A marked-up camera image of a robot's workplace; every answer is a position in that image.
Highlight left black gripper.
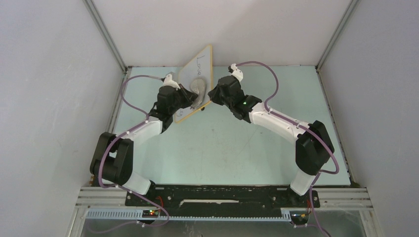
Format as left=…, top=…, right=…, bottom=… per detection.
left=169, top=84, right=198, bottom=115

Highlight silver mesh sponge eraser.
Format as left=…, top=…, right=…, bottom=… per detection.
left=190, top=78, right=206, bottom=110

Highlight wood framed whiteboard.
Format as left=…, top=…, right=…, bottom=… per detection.
left=174, top=44, right=213, bottom=123

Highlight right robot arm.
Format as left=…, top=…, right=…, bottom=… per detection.
left=208, top=76, right=335, bottom=206

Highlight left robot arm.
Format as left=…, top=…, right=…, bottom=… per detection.
left=89, top=86, right=204, bottom=206

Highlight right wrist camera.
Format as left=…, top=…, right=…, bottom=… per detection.
left=228, top=64, right=244, bottom=82

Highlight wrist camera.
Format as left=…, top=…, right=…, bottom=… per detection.
left=228, top=64, right=244, bottom=82
left=162, top=73, right=180, bottom=90

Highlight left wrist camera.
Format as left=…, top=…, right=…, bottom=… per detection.
left=162, top=73, right=180, bottom=90

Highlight black metal base rail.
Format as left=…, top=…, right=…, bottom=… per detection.
left=125, top=185, right=321, bottom=218

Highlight slotted cable duct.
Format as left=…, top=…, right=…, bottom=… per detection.
left=85, top=208, right=291, bottom=222

